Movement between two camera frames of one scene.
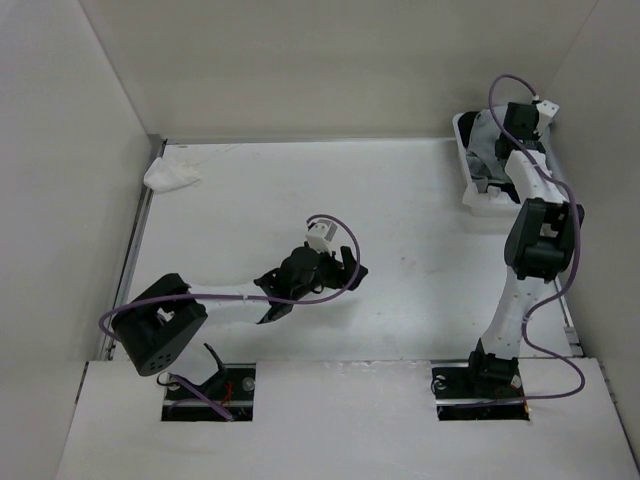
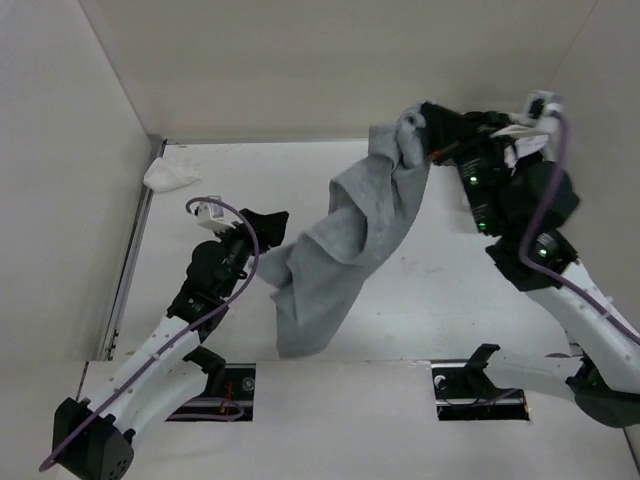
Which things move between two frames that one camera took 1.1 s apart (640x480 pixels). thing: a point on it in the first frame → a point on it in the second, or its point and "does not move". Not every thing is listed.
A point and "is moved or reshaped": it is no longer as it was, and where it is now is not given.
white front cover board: [343, 421] does not move
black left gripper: [339, 278] → [271, 227]
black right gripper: [535, 135] → [448, 133]
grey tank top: [484, 164] is moved or reshaped
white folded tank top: [166, 174] does not move
